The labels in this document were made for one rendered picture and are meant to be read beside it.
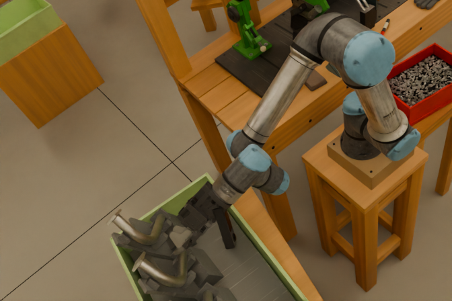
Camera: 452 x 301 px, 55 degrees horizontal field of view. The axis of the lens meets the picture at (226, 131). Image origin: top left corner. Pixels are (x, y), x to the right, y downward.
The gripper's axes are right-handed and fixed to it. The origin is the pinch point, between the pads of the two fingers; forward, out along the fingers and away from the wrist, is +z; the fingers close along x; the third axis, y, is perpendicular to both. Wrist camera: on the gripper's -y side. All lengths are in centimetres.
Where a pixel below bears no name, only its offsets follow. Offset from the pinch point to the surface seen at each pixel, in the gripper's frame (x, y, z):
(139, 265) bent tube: 0.6, 5.5, 10.2
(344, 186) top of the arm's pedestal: -48, -33, -36
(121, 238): -12.0, 13.9, 15.9
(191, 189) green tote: -44.4, 7.0, 2.2
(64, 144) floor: -199, 96, 105
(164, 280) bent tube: -1.7, -2.6, 10.2
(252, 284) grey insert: -24.7, -27.6, 4.8
